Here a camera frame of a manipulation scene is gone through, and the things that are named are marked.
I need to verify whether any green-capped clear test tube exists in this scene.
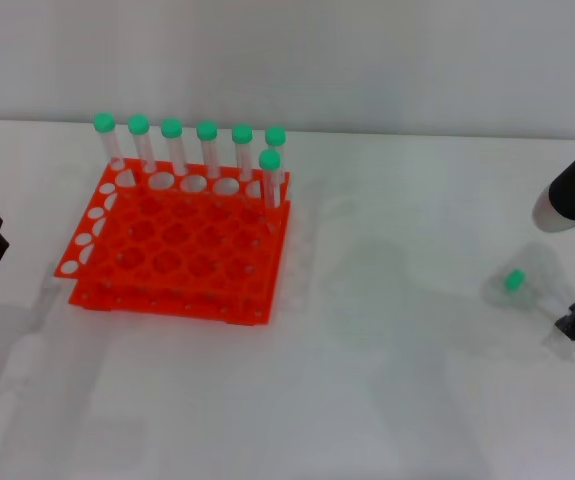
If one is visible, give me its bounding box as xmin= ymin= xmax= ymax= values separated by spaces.
xmin=91 ymin=112 xmax=128 ymax=171
xmin=230 ymin=123 xmax=256 ymax=182
xmin=258 ymin=149 xmax=284 ymax=210
xmin=160 ymin=117 xmax=189 ymax=177
xmin=481 ymin=242 xmax=568 ymax=311
xmin=126 ymin=114 xmax=158 ymax=174
xmin=195 ymin=120 xmax=222 ymax=180
xmin=264 ymin=126 xmax=288 ymax=176

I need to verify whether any orange test tube rack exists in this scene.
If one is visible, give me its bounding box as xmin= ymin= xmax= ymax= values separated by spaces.
xmin=52 ymin=157 xmax=293 ymax=327

